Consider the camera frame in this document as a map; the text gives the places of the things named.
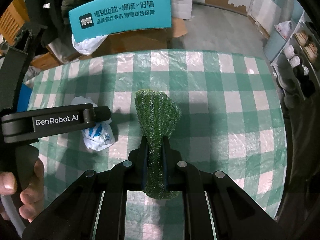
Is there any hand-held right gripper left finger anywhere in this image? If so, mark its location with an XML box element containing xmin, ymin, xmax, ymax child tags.
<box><xmin>22</xmin><ymin>136</ymin><xmax>148</xmax><ymax>240</ymax></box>

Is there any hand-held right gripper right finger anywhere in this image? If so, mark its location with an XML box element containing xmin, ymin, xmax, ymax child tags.
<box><xmin>162</xmin><ymin>136</ymin><xmax>278</xmax><ymax>240</ymax></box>

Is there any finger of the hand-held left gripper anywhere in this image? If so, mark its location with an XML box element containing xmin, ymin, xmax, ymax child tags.
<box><xmin>93</xmin><ymin>106</ymin><xmax>112</xmax><ymax>129</ymax></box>

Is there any white blue printed plastic bag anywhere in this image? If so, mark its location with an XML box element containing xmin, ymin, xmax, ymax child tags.
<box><xmin>71</xmin><ymin>95</ymin><xmax>116</xmax><ymax>152</ymax></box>

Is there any blue cardboard box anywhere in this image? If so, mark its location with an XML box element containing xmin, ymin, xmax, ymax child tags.
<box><xmin>18</xmin><ymin>83</ymin><xmax>32</xmax><ymax>112</ymax></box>

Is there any green scouring pad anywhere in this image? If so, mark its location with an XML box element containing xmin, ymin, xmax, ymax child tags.
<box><xmin>134</xmin><ymin>89</ymin><xmax>183</xmax><ymax>200</ymax></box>

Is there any person's left hand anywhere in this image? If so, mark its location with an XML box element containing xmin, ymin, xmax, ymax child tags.
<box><xmin>0</xmin><ymin>159</ymin><xmax>45</xmax><ymax>223</ymax></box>

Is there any green white checked tablecloth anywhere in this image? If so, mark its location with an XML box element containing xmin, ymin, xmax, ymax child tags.
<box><xmin>24</xmin><ymin>49</ymin><xmax>288</xmax><ymax>240</ymax></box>

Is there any large brown cardboard box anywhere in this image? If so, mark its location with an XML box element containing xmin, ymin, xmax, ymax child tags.
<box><xmin>32</xmin><ymin>17</ymin><xmax>187</xmax><ymax>68</ymax></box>

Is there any teal printed box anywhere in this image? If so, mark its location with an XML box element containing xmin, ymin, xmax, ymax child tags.
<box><xmin>68</xmin><ymin>0</ymin><xmax>173</xmax><ymax>43</ymax></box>

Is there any wooden louvered wardrobe door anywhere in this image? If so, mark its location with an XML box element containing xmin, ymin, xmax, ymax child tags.
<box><xmin>0</xmin><ymin>0</ymin><xmax>28</xmax><ymax>55</ymax></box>

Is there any black shoe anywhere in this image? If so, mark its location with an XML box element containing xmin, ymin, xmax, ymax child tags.
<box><xmin>292</xmin><ymin>64</ymin><xmax>316</xmax><ymax>98</ymax></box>

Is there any light blue shoe shelf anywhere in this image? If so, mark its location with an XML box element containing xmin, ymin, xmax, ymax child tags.
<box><xmin>264</xmin><ymin>10</ymin><xmax>320</xmax><ymax>102</ymax></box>

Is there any small white plastic bag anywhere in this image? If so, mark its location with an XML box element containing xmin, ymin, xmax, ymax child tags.
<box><xmin>274</xmin><ymin>21</ymin><xmax>293</xmax><ymax>39</ymax></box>

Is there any tan shoe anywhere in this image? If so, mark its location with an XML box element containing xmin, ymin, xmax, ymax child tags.
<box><xmin>294</xmin><ymin>30</ymin><xmax>310</xmax><ymax>46</ymax></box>
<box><xmin>304</xmin><ymin>42</ymin><xmax>318</xmax><ymax>61</ymax></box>

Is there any grey cable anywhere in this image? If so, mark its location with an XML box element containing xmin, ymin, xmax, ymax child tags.
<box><xmin>0</xmin><ymin>195</ymin><xmax>27</xmax><ymax>237</ymax></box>

